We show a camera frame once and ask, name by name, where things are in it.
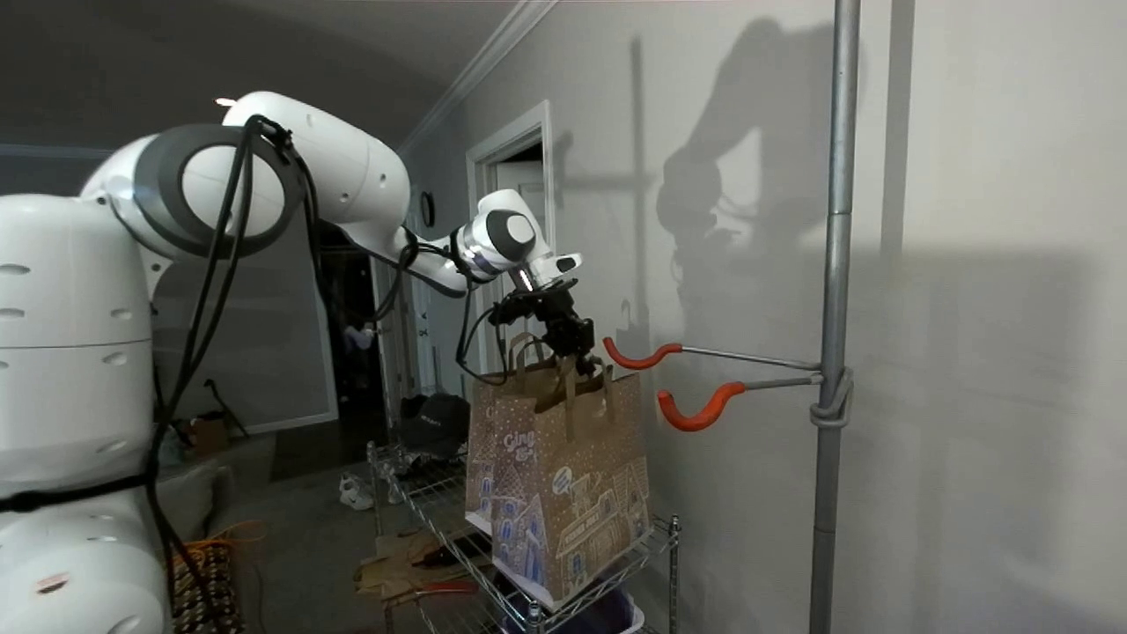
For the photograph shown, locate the orange coated hook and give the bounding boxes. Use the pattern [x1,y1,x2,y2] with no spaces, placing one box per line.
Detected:
[655,376,812,432]
[602,339,817,369]

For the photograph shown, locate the grey metal stand pole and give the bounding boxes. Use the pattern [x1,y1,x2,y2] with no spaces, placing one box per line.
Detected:
[806,0,860,634]

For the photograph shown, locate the orange woven basket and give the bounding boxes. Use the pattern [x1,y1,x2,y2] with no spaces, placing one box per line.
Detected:
[173,535,244,634]

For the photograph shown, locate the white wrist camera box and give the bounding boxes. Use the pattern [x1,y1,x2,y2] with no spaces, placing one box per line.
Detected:
[531,254,579,289]

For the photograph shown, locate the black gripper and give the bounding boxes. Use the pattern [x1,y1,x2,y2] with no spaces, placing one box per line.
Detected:
[488,285,596,355]

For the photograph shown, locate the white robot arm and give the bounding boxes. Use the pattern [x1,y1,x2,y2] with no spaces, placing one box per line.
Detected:
[0,90,591,634]

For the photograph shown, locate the white door frame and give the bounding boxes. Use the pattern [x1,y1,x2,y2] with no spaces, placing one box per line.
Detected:
[464,97,563,355]

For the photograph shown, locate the upper orange coated hook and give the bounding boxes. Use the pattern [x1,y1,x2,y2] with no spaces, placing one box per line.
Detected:
[602,339,817,369]

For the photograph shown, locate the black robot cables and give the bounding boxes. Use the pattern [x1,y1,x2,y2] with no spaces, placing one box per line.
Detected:
[137,114,520,634]

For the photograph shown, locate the brown paper bag house print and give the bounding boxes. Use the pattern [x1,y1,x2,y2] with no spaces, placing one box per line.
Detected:
[486,367,652,610]

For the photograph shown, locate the brown paper bag white dots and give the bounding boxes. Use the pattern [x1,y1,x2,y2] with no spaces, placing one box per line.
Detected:
[464,336,552,532]

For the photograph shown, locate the lower orange coated hook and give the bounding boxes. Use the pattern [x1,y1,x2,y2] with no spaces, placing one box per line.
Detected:
[655,376,812,432]

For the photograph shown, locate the wire metal shelf rack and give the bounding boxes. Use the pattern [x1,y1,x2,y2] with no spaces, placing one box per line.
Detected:
[355,448,679,634]

